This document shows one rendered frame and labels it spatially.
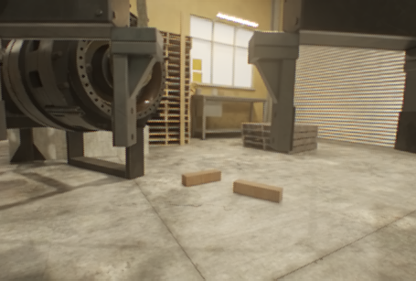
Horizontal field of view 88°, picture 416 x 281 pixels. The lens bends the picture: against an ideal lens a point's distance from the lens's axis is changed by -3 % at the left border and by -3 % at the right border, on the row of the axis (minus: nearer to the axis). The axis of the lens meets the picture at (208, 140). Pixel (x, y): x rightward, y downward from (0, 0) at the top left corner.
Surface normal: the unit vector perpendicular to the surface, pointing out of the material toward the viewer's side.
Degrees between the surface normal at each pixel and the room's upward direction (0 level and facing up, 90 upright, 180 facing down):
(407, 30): 90
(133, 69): 90
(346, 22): 90
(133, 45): 90
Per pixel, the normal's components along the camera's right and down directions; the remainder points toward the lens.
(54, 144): 0.48, 0.12
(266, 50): 0.02, 0.13
